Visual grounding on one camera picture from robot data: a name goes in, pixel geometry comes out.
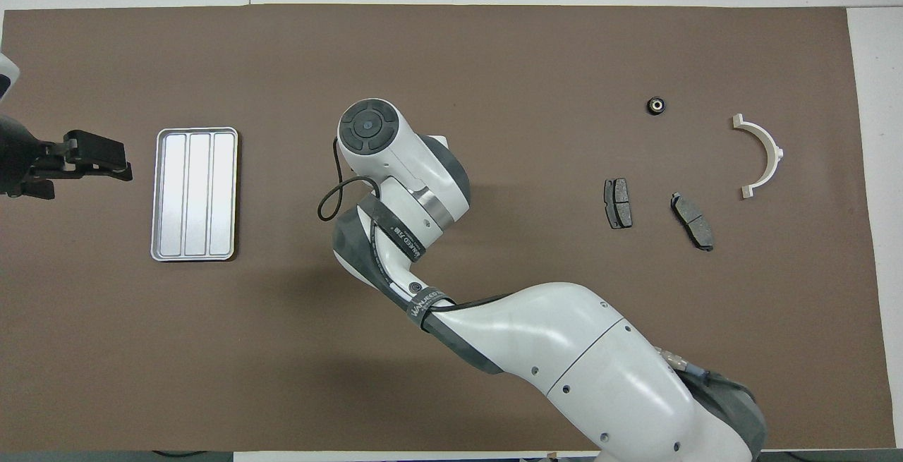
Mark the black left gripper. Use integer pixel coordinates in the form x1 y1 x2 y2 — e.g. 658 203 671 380
0 115 133 200

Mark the silver metal tray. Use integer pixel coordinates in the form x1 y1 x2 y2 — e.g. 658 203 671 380
150 127 239 262

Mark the brown table mat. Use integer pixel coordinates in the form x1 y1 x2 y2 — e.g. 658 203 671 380
0 4 897 452

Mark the rectangular dark brake pad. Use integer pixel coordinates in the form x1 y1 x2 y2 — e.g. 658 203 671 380
603 178 634 230

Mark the curved dark brake pad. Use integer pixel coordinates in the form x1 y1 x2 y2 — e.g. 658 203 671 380
670 193 715 252

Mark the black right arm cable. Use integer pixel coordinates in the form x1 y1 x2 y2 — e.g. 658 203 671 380
317 138 523 322

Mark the white semicircular bracket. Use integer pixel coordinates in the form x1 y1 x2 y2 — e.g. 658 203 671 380
732 114 784 200

